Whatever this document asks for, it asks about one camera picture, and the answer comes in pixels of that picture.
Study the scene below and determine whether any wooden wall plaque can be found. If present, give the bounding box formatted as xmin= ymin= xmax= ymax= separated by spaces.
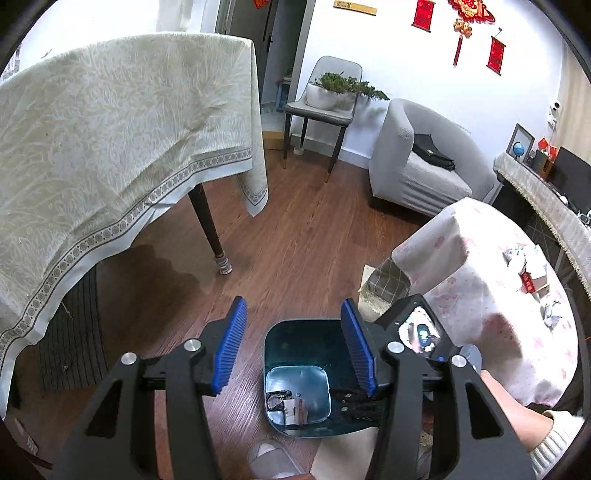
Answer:
xmin=335 ymin=0 xmax=376 ymax=17

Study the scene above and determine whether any grey slipper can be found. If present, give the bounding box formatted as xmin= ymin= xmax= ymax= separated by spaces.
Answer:
xmin=248 ymin=440 xmax=305 ymax=480

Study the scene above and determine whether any red knot wall ornament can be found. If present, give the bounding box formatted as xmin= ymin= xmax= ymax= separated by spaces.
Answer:
xmin=447 ymin=0 xmax=496 ymax=68

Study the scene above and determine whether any person's right forearm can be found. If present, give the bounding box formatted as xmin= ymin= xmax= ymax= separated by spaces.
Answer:
xmin=480 ymin=371 xmax=580 ymax=478

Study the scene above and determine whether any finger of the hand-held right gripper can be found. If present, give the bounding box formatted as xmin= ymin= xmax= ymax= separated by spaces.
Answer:
xmin=333 ymin=389 xmax=385 ymax=418

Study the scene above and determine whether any black monitor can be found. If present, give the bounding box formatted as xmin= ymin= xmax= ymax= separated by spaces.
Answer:
xmin=549 ymin=147 xmax=591 ymax=204

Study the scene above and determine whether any side cabinet with lace cover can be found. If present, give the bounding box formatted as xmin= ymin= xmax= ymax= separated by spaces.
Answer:
xmin=494 ymin=154 xmax=591 ymax=296

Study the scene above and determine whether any red wall scroll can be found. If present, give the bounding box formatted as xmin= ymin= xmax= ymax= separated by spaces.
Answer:
xmin=414 ymin=0 xmax=435 ymax=31
xmin=487 ymin=37 xmax=505 ymax=75

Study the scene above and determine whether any dark striped floor mat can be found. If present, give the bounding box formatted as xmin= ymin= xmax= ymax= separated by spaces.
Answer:
xmin=37 ymin=265 xmax=109 ymax=393

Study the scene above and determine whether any grey-green door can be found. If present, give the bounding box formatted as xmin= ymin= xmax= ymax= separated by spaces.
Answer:
xmin=217 ymin=0 xmax=315 ymax=116

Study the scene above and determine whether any crumpled grey paper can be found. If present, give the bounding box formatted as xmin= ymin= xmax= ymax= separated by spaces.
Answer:
xmin=540 ymin=300 xmax=566 ymax=328

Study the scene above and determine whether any black handbag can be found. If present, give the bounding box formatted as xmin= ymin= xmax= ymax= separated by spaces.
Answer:
xmin=411 ymin=133 xmax=455 ymax=171

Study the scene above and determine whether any pink printed tablecloth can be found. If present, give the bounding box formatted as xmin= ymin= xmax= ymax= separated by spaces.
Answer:
xmin=392 ymin=198 xmax=580 ymax=407

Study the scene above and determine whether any grey armchair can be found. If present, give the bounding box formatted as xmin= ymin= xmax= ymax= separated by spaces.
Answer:
xmin=368 ymin=98 xmax=502 ymax=217

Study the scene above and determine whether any grey dining chair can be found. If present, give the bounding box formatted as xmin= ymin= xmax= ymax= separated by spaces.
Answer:
xmin=283 ymin=56 xmax=363 ymax=183

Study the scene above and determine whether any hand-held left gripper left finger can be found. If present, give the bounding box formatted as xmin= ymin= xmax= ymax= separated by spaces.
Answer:
xmin=53 ymin=296 xmax=247 ymax=480

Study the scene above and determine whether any person's beige trouser leg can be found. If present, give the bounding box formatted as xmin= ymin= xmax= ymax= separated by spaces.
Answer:
xmin=307 ymin=427 xmax=382 ymax=480

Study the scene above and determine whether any small brown white carton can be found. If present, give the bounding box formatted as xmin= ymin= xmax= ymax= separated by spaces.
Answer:
xmin=283 ymin=398 xmax=309 ymax=424

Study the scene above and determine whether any green plant in wide pot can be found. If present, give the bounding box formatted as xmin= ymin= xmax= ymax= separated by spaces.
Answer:
xmin=305 ymin=71 xmax=365 ymax=112

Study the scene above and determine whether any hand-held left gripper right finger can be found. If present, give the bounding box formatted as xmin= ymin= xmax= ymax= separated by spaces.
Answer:
xmin=341 ymin=298 xmax=539 ymax=480

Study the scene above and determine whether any dark wooden table leg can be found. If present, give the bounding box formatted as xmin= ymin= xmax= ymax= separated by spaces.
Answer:
xmin=188 ymin=185 xmax=234 ymax=277

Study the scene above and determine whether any dark tv cabinet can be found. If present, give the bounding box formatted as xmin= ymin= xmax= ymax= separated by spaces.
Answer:
xmin=492 ymin=173 xmax=564 ymax=241

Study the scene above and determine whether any teal trash bin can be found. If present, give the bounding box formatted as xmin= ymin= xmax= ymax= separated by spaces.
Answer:
xmin=263 ymin=318 xmax=386 ymax=437

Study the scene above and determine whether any crumpled silver foil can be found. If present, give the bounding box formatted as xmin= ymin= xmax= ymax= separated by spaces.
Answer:
xmin=502 ymin=244 xmax=529 ymax=273

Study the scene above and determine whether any checked fabric box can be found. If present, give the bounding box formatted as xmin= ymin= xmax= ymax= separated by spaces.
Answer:
xmin=358 ymin=258 xmax=411 ymax=315

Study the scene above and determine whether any framed globe picture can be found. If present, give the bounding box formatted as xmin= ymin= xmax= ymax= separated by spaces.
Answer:
xmin=505 ymin=123 xmax=536 ymax=164

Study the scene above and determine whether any trailing plant in small pot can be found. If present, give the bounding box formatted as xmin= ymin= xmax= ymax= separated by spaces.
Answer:
xmin=337 ymin=80 xmax=391 ymax=112

